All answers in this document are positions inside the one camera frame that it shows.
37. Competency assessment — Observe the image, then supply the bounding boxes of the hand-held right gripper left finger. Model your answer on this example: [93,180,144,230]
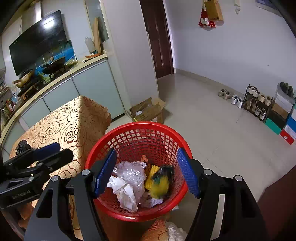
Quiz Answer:
[24,148,117,241]

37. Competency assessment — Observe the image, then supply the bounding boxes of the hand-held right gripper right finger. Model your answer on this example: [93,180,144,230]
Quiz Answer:
[177,147,274,241]

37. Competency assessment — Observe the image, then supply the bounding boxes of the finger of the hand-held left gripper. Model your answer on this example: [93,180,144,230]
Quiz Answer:
[25,148,74,174]
[8,142,61,167]

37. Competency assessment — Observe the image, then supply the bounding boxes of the black plastic bag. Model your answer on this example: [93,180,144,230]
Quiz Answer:
[15,140,31,156]

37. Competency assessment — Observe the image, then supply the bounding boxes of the white paper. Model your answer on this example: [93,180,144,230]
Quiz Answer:
[107,175,138,212]

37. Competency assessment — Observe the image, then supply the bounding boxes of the clear plastic bag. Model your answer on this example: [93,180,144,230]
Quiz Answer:
[112,161,148,205]

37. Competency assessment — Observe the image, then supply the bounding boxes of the yellow green wrapper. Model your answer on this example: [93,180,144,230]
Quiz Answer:
[148,164,175,200]

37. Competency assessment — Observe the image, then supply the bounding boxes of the white printed wrapper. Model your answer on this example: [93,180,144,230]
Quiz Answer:
[140,193,163,208]

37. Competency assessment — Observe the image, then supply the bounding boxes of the red plastic mesh basket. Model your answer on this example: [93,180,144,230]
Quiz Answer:
[84,122,193,222]

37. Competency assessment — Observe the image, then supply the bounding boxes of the metal spice rack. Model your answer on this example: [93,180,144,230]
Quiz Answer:
[0,77,18,123]

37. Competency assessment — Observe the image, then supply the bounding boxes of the white plastic bag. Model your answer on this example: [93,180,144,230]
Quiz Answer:
[168,221,188,241]

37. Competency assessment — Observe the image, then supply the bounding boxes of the black gas stove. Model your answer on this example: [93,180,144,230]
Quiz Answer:
[17,70,67,98]

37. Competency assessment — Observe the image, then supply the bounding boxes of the open cardboard box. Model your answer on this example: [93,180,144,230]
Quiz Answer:
[126,97,167,124]

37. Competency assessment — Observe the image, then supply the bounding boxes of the pale green lower cabinets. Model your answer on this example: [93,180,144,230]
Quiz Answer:
[0,59,125,149]

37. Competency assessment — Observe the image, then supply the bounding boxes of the tan cooking pot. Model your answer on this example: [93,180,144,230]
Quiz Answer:
[13,71,34,88]

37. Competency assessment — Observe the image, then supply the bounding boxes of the beige kitchen countertop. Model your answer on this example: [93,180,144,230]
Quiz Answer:
[0,54,109,139]

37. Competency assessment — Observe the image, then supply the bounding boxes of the black wok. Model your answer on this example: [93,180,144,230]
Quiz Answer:
[42,57,66,73]

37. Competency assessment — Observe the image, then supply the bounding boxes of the dark shoe rack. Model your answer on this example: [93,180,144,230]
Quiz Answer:
[245,85,273,121]

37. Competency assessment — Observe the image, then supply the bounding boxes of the blue patterned splash guard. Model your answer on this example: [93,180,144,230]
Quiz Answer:
[35,40,77,75]

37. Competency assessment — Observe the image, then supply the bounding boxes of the group of assorted shoes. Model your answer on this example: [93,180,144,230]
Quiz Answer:
[245,86,272,120]

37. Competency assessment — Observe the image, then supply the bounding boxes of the black range hood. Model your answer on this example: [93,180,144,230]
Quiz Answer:
[9,9,70,76]

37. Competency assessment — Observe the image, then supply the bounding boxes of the translucent plastic bottle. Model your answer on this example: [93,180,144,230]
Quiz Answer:
[84,37,96,53]

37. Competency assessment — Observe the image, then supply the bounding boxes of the stack of shoe boxes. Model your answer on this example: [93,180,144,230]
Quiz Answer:
[265,89,296,145]

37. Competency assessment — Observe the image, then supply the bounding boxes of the wooden cutting board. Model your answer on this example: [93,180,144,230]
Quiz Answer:
[92,17,102,54]

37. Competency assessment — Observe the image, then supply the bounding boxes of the frosted glass window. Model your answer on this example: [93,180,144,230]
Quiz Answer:
[84,0,109,42]

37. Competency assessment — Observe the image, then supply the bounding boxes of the dark wooden door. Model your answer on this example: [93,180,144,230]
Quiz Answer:
[139,0,174,79]

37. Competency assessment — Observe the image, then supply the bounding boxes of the red hanging decoration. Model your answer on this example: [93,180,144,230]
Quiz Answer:
[198,9,216,29]

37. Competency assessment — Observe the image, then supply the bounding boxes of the brown paper bag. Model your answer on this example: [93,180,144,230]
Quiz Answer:
[203,0,223,22]

